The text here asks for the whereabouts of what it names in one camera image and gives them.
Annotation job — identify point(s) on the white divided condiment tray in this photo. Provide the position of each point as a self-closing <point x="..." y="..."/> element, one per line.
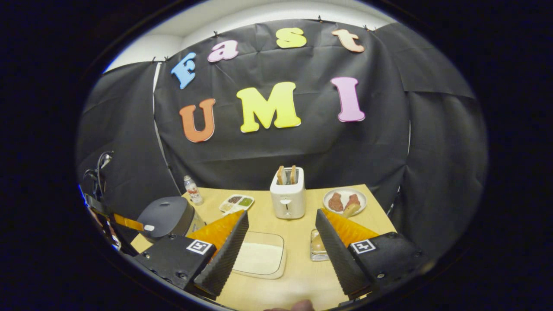
<point x="236" y="202"/>

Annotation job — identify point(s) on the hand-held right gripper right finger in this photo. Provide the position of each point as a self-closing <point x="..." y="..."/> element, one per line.
<point x="339" y="255"/>

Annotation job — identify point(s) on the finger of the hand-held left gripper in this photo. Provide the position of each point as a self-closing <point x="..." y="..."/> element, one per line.
<point x="128" y="222"/>

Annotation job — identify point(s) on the small clear bottle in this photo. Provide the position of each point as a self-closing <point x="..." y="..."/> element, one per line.
<point x="193" y="192"/>

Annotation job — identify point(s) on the white round plate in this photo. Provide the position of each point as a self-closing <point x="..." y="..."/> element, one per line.
<point x="343" y="190"/>

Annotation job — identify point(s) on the clear container of rice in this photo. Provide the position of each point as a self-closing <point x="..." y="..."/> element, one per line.
<point x="261" y="259"/>

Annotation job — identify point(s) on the toast slice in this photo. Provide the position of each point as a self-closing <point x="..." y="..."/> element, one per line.
<point x="280" y="175"/>
<point x="293" y="174"/>

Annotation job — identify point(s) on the brown meat piece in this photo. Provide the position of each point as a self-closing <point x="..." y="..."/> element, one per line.
<point x="353" y="199"/>
<point x="335" y="202"/>

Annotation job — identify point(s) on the white toaster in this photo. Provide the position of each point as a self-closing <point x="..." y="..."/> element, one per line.
<point x="287" y="201"/>

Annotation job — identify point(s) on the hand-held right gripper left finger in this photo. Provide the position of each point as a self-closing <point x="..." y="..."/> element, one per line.
<point x="224" y="255"/>

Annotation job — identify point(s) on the black rice cooker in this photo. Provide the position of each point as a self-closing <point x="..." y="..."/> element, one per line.
<point x="168" y="216"/>

